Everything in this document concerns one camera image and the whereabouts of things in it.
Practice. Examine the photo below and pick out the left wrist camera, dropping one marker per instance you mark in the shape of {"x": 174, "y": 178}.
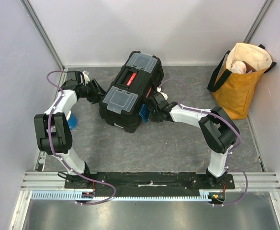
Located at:
{"x": 86, "y": 76}

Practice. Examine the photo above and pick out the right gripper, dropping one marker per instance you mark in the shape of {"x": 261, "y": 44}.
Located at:
{"x": 152, "y": 108}

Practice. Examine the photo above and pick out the blue cable duct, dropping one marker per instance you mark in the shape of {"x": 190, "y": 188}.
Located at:
{"x": 90, "y": 196}

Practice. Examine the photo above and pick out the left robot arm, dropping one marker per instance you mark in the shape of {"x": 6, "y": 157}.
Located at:
{"x": 52, "y": 131}

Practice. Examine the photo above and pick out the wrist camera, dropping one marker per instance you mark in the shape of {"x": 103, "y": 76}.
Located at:
{"x": 86, "y": 76}
{"x": 159, "y": 89}

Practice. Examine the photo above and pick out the black plastic toolbox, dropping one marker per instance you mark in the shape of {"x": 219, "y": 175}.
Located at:
{"x": 125, "y": 103}

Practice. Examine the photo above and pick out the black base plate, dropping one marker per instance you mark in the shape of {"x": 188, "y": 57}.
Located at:
{"x": 139, "y": 183}

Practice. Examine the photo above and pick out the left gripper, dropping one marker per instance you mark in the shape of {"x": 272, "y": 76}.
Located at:
{"x": 98, "y": 92}

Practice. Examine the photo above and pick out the aluminium frame rail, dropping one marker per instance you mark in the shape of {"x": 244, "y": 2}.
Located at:
{"x": 252, "y": 181}

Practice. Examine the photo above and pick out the yellow canvas tote bag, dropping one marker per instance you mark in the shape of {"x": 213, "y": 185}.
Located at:
{"x": 234, "y": 81}

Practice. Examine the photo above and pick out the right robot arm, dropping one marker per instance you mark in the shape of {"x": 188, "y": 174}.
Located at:
{"x": 219, "y": 131}

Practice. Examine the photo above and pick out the blue tape roll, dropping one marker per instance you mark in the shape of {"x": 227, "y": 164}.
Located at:
{"x": 71, "y": 120}

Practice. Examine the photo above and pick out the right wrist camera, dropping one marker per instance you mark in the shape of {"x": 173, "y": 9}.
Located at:
{"x": 159, "y": 89}

